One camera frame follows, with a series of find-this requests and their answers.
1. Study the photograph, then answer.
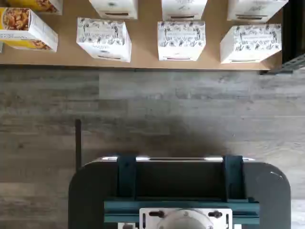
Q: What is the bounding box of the white floral print box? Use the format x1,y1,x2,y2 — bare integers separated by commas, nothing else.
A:
161,0,208,21
219,23,283,64
76,17,132,63
226,0,289,22
88,0,139,21
157,21,206,62

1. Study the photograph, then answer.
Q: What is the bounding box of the black metal shelving frame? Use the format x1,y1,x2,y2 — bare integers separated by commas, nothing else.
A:
259,0,305,75

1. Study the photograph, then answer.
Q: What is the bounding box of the dark grey mobile base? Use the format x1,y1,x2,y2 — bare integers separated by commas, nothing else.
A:
68,155,292,229

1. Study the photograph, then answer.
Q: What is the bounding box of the white mounting plate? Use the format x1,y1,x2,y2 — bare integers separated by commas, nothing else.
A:
139,207,233,229

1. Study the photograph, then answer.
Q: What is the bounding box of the yellow label granola box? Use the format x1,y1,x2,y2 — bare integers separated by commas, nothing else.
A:
0,7,59,53
6,0,63,16

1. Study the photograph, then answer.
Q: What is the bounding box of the black antenna rod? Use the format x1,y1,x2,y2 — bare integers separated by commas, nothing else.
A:
75,119,82,171

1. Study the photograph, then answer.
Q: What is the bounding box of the teal metal frame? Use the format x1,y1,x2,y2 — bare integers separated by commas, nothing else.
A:
104,155,260,225

